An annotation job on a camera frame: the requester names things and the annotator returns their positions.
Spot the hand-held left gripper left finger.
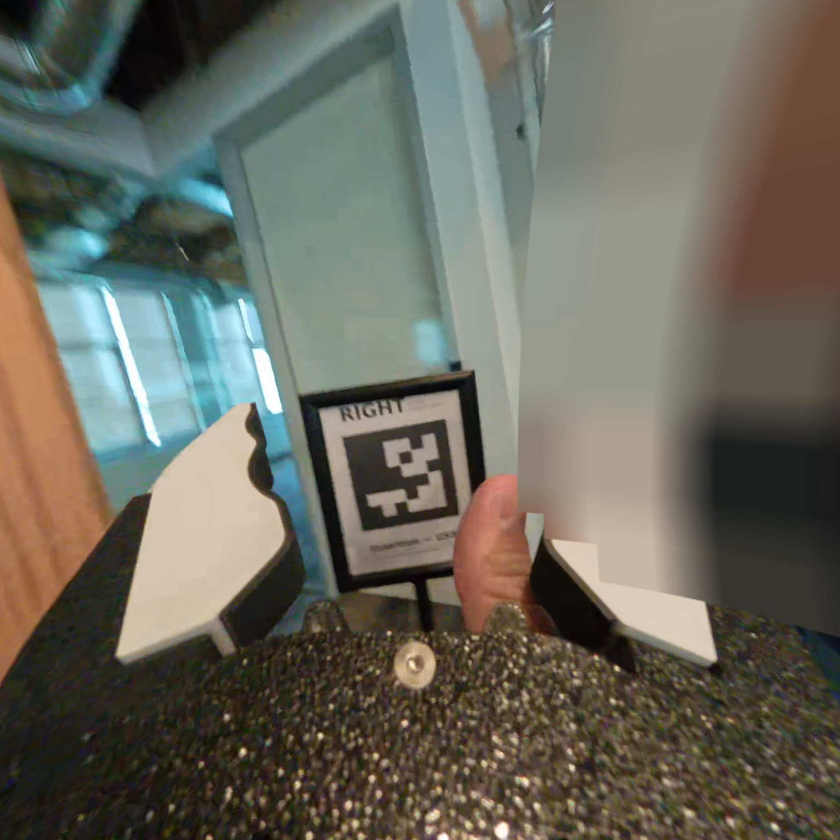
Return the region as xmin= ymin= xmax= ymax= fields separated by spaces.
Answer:
xmin=115 ymin=402 xmax=307 ymax=665

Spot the white framed glass door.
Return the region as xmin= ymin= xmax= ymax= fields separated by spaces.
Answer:
xmin=213 ymin=0 xmax=546 ymax=592

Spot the person's right hand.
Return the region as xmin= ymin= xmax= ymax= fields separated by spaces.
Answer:
xmin=451 ymin=474 xmax=555 ymax=634

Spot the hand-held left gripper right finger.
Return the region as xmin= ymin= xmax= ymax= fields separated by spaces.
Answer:
xmin=529 ymin=538 xmax=719 ymax=673

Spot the wooden support post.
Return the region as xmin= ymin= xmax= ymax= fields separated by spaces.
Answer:
xmin=0 ymin=174 xmax=114 ymax=680

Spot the large window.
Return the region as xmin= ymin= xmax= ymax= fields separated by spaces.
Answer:
xmin=36 ymin=276 xmax=283 ymax=454

